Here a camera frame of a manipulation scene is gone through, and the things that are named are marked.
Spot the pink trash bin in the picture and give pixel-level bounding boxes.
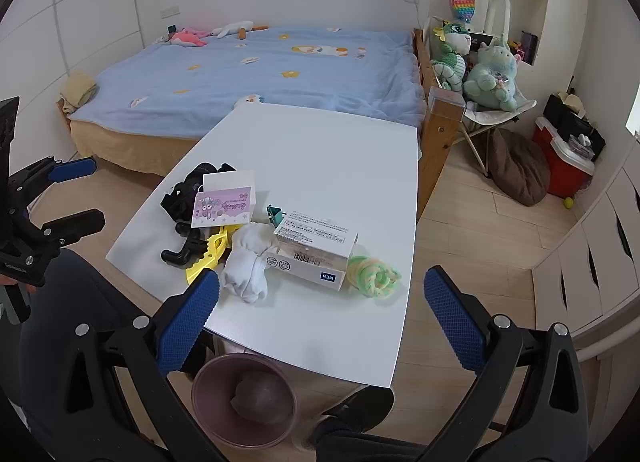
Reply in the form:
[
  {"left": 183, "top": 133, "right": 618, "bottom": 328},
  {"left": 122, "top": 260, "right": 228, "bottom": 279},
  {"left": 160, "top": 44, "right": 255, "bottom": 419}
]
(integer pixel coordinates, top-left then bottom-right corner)
[{"left": 191, "top": 352, "right": 298, "bottom": 450}]

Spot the white sock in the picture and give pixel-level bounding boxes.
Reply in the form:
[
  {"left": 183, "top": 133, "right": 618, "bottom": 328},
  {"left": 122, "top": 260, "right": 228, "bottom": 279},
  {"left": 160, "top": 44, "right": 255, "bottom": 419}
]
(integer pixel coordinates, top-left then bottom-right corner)
[{"left": 220, "top": 222, "right": 276, "bottom": 304}]

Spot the white goose plush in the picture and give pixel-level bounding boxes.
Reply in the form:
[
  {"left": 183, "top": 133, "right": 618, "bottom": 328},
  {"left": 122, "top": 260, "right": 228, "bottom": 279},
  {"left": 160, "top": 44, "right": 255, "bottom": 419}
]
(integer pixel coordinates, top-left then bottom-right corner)
[{"left": 209, "top": 21, "right": 254, "bottom": 38}]

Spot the red cooler box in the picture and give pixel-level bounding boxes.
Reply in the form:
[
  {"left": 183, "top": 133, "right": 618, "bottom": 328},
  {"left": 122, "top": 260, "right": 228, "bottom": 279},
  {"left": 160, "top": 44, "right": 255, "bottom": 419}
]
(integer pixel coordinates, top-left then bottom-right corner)
[{"left": 533, "top": 116, "right": 596, "bottom": 199}]

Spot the brown bean bag cushion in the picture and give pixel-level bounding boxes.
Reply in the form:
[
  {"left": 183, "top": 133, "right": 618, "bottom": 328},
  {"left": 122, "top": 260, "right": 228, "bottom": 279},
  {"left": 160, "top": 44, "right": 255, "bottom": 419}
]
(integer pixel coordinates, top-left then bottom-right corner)
[{"left": 488, "top": 129, "right": 550, "bottom": 207}]

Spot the black Y-shaped plastic part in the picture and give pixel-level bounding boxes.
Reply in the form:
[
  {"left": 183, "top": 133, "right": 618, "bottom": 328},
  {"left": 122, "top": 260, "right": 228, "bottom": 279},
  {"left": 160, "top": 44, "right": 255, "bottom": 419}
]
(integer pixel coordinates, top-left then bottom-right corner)
[{"left": 160, "top": 228, "right": 208, "bottom": 268}]

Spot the white bedside drawer cabinet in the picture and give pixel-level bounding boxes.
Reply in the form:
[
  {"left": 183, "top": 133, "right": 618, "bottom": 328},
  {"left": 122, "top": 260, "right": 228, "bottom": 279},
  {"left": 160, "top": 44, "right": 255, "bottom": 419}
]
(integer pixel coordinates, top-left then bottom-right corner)
[{"left": 107, "top": 102, "right": 418, "bottom": 387}]

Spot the green dragon plush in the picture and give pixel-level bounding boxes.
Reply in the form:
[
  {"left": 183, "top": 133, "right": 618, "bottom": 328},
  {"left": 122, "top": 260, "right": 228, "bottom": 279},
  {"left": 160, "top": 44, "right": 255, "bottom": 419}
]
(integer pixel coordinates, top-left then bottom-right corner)
[{"left": 431, "top": 22, "right": 472, "bottom": 93}]

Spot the mint bear plush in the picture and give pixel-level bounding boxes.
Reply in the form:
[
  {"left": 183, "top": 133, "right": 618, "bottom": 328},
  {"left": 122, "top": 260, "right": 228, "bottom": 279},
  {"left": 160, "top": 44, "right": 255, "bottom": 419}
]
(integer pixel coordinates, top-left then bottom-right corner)
[{"left": 463, "top": 38, "right": 518, "bottom": 112}]

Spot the pink cartoon card box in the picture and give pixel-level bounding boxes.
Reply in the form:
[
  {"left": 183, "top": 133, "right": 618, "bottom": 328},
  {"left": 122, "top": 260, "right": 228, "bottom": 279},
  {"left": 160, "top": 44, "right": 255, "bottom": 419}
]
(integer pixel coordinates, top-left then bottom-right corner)
[{"left": 191, "top": 170, "right": 256, "bottom": 228}]

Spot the bed with blue blanket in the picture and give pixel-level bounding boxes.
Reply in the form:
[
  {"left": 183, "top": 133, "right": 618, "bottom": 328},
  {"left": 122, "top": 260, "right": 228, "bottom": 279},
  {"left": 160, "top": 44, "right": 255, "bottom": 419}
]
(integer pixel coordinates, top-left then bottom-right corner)
[{"left": 64, "top": 27, "right": 460, "bottom": 214}]

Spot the teal binder clip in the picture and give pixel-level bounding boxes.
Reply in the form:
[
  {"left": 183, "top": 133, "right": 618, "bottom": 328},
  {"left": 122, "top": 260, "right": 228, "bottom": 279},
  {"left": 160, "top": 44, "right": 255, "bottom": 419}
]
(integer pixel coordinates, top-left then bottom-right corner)
[{"left": 266, "top": 205, "right": 285, "bottom": 228}]

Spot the black bag on cooler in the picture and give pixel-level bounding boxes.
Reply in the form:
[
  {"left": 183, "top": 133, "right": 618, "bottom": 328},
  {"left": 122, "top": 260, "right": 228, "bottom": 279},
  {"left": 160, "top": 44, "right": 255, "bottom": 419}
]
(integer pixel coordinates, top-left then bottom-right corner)
[{"left": 542, "top": 94, "right": 605, "bottom": 162}]

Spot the black strap item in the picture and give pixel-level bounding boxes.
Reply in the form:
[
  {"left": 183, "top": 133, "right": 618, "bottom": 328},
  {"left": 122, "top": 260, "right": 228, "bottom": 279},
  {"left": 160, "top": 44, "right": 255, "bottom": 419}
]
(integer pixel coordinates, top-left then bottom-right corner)
[{"left": 160, "top": 163, "right": 234, "bottom": 237}]

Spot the beige folded towel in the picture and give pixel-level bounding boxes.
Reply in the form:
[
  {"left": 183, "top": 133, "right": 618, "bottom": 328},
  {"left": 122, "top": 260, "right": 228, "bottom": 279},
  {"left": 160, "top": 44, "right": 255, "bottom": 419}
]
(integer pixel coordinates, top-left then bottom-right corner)
[{"left": 58, "top": 72, "right": 99, "bottom": 115}]

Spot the pink plush toy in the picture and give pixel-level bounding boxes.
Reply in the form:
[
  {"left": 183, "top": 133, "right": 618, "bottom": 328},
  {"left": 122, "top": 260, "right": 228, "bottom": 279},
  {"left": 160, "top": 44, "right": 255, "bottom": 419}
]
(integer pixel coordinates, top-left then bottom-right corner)
[{"left": 168, "top": 28, "right": 209, "bottom": 48}]

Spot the white drawer unit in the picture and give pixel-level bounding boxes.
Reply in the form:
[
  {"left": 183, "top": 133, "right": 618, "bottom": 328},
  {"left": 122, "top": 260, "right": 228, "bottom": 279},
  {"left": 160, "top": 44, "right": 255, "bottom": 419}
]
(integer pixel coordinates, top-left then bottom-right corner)
[{"left": 533, "top": 143, "right": 640, "bottom": 336}]

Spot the white medicine box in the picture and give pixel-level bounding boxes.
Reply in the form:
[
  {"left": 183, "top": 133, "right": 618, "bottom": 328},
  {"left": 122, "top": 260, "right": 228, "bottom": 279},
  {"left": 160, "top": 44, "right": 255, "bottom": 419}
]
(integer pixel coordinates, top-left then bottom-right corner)
[{"left": 266, "top": 211, "right": 358, "bottom": 291}]

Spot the green yellow sock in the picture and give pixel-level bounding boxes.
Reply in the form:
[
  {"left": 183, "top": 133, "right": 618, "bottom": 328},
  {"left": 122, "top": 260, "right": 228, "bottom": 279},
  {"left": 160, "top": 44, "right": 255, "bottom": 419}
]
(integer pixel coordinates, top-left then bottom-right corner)
[{"left": 346, "top": 255, "right": 401, "bottom": 298}]

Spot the yellow plastic clip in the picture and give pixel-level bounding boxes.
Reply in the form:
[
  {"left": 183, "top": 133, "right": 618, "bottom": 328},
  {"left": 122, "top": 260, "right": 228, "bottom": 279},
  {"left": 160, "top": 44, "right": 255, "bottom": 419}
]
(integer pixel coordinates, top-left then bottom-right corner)
[{"left": 186, "top": 225, "right": 241, "bottom": 284}]

